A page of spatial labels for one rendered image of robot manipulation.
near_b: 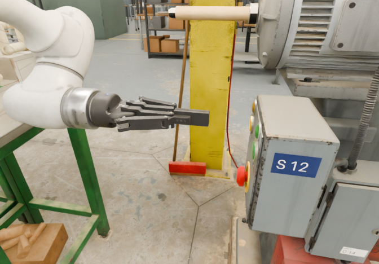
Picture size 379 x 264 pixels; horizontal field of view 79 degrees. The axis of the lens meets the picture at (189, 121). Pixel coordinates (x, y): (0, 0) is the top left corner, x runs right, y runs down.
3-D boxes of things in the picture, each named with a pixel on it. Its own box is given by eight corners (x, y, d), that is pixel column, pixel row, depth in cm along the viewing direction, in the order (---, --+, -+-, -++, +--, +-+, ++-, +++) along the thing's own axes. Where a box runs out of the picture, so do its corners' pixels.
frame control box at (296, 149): (338, 187, 58) (377, 91, 46) (384, 275, 40) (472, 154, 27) (239, 175, 62) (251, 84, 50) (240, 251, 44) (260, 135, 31)
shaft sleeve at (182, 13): (250, 5, 54) (248, 21, 55) (249, 7, 57) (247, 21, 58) (175, 5, 57) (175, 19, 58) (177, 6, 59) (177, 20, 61)
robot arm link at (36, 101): (51, 123, 44) (69, 62, 48) (-18, 117, 47) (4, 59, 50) (83, 136, 54) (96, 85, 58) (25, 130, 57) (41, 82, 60)
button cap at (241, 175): (254, 178, 48) (256, 163, 46) (255, 193, 44) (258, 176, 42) (236, 176, 48) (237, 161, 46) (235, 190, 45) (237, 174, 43)
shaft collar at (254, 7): (259, 2, 52) (256, 23, 54) (258, 4, 57) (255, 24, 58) (250, 2, 53) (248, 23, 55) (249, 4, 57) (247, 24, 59)
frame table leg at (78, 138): (111, 232, 143) (78, 97, 100) (106, 240, 138) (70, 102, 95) (103, 230, 144) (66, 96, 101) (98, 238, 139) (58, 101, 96)
